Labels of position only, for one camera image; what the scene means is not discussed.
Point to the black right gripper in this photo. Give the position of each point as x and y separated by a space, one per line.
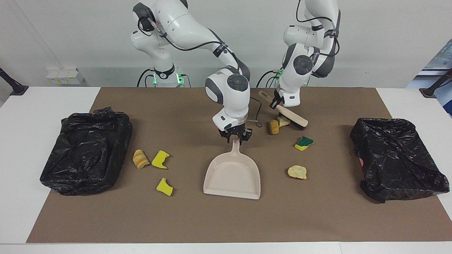
235 132

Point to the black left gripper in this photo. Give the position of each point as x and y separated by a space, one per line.
277 97

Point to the pale cut bread chunk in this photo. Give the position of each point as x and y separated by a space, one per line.
283 122

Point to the brown bread roll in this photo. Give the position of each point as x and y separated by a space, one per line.
273 127

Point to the beige hand brush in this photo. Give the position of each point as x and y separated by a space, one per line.
293 118

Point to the beige plastic dustpan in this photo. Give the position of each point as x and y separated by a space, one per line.
231 176

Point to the green and yellow sponge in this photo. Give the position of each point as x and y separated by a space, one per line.
303 143

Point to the pale crusty bread chunk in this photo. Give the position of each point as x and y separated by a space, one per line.
297 171

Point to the notched yellow sponge piece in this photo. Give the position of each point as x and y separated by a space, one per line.
160 158

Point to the small yellow sponge piece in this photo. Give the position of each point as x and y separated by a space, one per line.
164 187

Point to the striped croissant bread piece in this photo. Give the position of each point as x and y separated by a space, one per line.
140 159

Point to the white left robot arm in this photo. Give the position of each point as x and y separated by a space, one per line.
300 67

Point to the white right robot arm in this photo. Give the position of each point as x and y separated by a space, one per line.
183 24

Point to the black bag lined bin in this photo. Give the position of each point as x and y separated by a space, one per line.
84 155
395 158

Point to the brown table mat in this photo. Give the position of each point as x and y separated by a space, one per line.
317 211

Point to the black stand foot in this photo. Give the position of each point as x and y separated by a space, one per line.
16 88
429 92

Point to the blue glass partition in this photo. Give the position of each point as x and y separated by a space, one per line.
443 60

